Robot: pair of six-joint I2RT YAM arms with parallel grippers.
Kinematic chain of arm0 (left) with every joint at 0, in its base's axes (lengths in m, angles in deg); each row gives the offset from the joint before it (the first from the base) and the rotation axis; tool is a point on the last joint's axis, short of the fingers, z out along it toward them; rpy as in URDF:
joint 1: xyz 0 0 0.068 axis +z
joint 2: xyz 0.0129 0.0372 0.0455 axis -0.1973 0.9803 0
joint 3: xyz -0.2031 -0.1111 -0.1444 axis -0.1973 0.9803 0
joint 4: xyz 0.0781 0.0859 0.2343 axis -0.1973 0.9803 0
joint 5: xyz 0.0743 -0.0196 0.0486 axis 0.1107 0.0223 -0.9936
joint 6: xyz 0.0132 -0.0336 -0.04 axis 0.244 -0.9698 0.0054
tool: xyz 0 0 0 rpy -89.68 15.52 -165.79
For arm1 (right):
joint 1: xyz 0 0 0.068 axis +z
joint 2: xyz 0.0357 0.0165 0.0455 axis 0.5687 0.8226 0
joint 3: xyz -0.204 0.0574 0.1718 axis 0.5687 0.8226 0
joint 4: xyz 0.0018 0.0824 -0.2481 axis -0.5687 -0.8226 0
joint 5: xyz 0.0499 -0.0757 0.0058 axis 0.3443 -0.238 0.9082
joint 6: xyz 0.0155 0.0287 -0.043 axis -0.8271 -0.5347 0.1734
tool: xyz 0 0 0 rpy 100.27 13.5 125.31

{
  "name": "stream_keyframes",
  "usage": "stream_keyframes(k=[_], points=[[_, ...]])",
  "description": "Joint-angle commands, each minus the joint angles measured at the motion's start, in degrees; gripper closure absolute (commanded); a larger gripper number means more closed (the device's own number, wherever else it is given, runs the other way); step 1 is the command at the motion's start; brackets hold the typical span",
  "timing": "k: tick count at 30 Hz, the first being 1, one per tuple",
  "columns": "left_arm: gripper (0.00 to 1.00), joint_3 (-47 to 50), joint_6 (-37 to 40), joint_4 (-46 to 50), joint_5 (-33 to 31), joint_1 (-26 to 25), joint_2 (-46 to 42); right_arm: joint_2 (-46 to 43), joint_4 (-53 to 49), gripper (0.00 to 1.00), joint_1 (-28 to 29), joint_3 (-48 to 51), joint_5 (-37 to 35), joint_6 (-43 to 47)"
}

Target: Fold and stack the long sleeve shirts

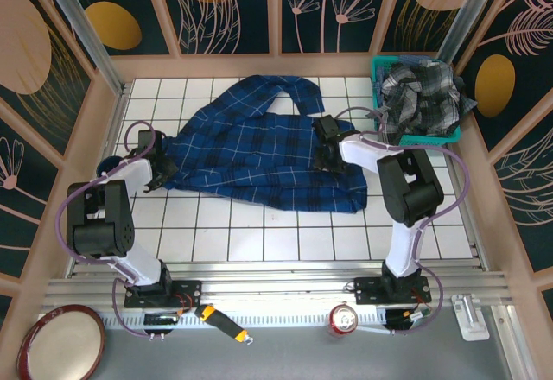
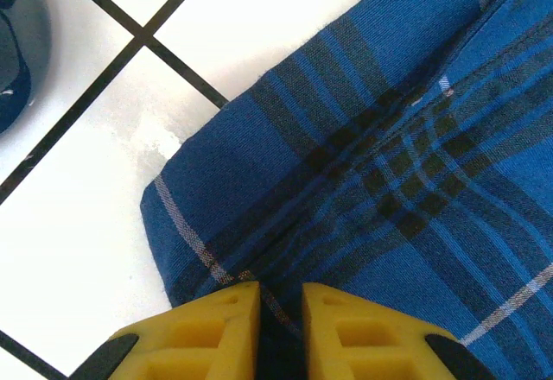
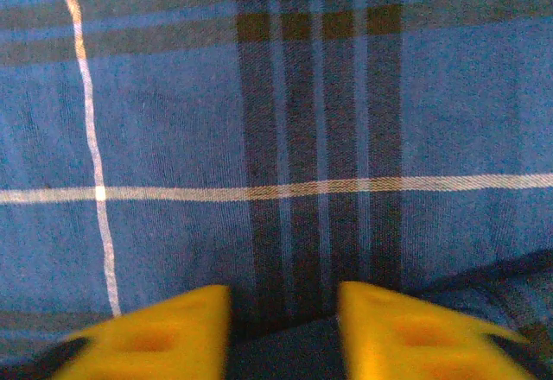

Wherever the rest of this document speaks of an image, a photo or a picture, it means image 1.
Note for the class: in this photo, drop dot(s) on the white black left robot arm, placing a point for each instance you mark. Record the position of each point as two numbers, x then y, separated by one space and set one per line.
99 220

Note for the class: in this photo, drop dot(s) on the red soda can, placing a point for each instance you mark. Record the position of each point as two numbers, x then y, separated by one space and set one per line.
343 319

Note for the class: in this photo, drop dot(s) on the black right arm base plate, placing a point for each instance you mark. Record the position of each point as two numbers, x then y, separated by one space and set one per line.
367 291

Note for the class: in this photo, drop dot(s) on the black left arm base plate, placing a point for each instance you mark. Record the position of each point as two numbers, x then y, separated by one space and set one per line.
190 293

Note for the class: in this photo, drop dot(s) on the grey plaid long sleeve shirt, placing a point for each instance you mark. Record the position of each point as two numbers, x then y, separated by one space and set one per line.
423 99

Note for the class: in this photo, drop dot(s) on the red rimmed round plate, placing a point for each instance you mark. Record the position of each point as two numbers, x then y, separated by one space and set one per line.
60 345

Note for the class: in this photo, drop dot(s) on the white metal latch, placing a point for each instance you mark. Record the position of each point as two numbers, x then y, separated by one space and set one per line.
471 315

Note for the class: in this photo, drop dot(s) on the aluminium mounting rail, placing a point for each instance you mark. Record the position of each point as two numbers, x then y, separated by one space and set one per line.
281 289

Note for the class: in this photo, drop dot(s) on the teal plastic basket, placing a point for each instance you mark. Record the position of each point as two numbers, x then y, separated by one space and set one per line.
425 140

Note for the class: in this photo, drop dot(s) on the orange black screwdriver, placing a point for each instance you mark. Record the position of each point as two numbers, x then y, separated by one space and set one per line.
216 317

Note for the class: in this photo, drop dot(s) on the aluminium corner post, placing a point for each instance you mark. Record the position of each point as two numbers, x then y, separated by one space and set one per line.
466 13
86 39

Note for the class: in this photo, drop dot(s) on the blue checked shirt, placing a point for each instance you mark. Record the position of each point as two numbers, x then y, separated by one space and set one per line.
415 58

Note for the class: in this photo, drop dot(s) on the aluminium frame bar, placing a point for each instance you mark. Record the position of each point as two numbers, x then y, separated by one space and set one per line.
514 345

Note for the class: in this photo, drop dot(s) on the blue plaid long sleeve shirt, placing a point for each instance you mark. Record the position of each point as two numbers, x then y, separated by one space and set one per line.
259 160

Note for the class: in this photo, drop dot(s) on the white green connector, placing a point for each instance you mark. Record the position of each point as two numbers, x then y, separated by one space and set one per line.
417 316

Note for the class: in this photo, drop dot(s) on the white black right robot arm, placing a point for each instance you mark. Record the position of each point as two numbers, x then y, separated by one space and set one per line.
410 190

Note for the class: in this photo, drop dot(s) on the black terminal block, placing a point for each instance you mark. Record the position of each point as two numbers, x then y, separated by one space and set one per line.
162 320

